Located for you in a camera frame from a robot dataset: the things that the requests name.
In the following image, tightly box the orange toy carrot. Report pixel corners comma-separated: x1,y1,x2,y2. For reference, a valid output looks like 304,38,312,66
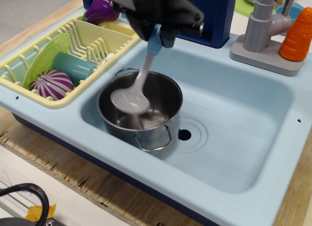
279,7,312,62

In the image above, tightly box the yellow tape piece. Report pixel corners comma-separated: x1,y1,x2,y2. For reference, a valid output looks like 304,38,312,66
25,204,57,222

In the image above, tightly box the yellow dish rack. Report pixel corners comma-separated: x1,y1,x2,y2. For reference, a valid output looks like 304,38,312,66
0,14,140,109

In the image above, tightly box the light blue toy sink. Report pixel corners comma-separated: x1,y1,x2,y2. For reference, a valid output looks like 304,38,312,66
0,0,312,226

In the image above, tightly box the blue and white ladle spoon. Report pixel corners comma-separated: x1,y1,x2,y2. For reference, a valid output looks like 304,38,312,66
110,24,163,115

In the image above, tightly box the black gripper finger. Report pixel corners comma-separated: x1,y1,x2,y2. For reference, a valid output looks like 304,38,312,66
160,27,176,48
128,15,155,41

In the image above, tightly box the purple white striped toy onion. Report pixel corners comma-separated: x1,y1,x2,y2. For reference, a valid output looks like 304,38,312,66
29,70,74,101

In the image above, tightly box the teal toy cup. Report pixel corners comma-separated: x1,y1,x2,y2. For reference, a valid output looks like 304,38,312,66
52,52,97,86

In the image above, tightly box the black braided cable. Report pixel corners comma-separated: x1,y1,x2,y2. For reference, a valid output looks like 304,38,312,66
0,183,51,226

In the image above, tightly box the grey toy faucet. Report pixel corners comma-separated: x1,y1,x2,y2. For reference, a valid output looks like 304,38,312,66
230,0,303,76

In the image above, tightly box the purple toy eggplant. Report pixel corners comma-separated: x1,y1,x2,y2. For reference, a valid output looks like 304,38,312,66
81,0,119,25

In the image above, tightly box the stainless steel pot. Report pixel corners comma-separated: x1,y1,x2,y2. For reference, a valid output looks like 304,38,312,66
97,67,183,159

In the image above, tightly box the dark blue box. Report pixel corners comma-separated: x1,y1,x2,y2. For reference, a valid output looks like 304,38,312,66
81,0,238,49

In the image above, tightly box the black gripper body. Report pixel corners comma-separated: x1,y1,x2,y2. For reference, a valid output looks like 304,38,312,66
111,0,204,36

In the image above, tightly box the green toy plate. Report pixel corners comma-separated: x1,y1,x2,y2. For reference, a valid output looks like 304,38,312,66
23,33,71,89

